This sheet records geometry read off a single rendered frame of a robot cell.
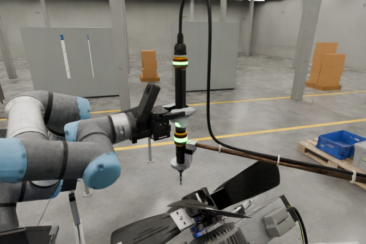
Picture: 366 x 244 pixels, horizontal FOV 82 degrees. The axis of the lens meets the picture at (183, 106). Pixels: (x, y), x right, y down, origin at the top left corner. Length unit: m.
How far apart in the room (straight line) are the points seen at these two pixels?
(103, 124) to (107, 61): 6.22
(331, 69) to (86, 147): 8.64
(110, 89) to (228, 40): 4.11
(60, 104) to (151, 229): 0.54
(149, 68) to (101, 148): 8.43
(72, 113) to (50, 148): 0.37
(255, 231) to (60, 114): 0.86
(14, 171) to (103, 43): 6.35
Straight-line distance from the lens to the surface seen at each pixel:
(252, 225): 1.02
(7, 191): 1.10
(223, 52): 7.30
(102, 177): 0.47
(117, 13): 4.99
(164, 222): 0.90
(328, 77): 8.85
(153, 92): 0.58
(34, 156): 0.45
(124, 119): 0.57
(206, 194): 0.92
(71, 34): 6.85
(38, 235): 1.10
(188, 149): 0.69
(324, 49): 9.00
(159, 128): 0.61
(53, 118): 0.82
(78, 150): 0.47
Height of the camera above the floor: 1.86
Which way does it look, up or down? 19 degrees down
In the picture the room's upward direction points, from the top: straight up
